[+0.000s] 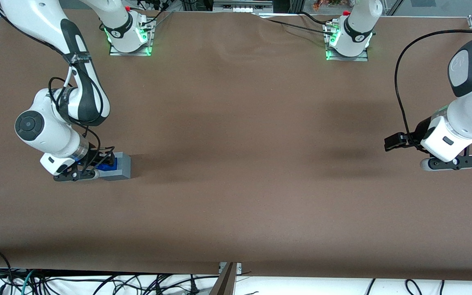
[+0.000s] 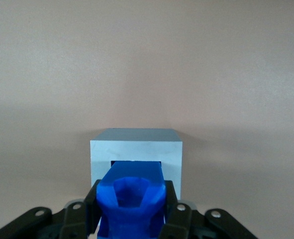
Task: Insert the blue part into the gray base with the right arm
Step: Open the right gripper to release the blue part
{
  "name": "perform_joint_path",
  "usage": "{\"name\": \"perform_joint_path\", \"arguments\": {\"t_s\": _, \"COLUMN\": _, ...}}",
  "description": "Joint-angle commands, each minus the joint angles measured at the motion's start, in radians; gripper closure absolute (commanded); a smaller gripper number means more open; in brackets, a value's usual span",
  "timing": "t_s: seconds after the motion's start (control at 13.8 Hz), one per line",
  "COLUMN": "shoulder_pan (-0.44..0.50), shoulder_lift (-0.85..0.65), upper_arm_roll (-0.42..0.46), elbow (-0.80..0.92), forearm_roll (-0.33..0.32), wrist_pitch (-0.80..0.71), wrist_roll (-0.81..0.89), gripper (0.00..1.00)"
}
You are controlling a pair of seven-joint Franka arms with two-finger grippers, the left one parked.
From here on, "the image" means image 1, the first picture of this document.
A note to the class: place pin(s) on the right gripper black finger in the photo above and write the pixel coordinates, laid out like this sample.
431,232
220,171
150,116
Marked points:
107,151
90,162

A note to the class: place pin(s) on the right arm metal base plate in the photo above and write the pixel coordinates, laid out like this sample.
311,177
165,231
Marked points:
117,53

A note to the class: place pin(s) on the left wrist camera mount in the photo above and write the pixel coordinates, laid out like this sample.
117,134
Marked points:
465,162

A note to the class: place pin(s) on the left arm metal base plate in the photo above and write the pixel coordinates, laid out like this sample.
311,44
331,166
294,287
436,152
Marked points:
359,58

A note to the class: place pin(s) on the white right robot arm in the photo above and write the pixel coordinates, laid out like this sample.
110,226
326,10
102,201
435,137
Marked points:
43,135

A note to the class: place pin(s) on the silver metal bracket plate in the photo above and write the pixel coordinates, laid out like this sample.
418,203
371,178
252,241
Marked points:
238,267

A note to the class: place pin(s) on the brown table cover sheet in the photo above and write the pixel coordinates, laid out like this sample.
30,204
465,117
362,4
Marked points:
260,123

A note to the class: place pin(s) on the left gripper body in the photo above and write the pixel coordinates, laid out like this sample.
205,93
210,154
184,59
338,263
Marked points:
421,130

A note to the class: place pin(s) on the dark metal strut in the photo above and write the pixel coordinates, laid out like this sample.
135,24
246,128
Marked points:
224,284

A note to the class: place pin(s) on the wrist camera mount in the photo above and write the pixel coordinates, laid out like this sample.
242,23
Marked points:
465,162
76,175

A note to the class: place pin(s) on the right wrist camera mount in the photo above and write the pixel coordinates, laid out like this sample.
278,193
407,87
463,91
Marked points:
76,175

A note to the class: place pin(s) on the orange background object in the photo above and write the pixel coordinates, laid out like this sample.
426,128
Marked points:
326,4

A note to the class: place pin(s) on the blue plastic part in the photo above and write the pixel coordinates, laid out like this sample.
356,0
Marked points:
109,166

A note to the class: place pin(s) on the gray power strip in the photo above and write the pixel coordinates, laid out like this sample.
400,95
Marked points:
242,6

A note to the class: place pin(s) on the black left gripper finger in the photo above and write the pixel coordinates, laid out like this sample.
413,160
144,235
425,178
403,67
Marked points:
395,141

